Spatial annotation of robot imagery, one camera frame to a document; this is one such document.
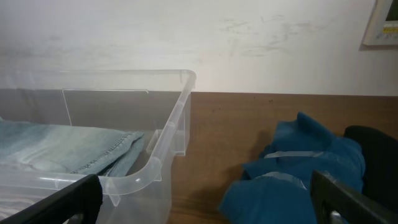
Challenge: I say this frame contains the clear plastic storage bin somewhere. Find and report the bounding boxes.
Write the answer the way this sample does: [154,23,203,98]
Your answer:
[1,69,197,223]

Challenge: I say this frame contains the light blue jeans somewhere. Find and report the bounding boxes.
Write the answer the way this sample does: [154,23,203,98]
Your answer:
[1,119,144,177]

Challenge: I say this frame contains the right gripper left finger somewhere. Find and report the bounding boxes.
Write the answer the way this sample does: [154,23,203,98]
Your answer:
[1,174,103,224]

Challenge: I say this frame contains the white wall panel device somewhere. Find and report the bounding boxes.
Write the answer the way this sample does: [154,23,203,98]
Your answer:
[362,0,397,46]

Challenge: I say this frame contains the teal blue shirt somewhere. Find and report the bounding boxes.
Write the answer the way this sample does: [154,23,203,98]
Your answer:
[219,113,366,224]

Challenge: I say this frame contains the black folded garment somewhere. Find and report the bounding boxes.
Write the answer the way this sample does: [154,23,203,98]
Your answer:
[344,126,397,213]

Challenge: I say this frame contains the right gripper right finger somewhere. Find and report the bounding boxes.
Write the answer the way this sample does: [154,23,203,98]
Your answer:
[310,170,397,224]

